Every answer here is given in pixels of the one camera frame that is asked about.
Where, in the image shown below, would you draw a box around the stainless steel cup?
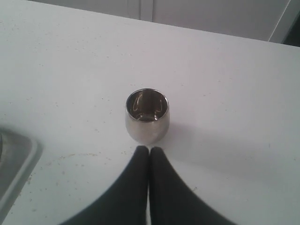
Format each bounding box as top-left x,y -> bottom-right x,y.
125,88 -> 170,145

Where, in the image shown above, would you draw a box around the white cabinet doors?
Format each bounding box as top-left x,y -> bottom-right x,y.
44,0 -> 300,45

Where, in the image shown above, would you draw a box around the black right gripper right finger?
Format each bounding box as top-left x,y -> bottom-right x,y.
149,147 -> 234,225

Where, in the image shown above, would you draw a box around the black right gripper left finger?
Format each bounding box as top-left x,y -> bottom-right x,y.
63,146 -> 149,225

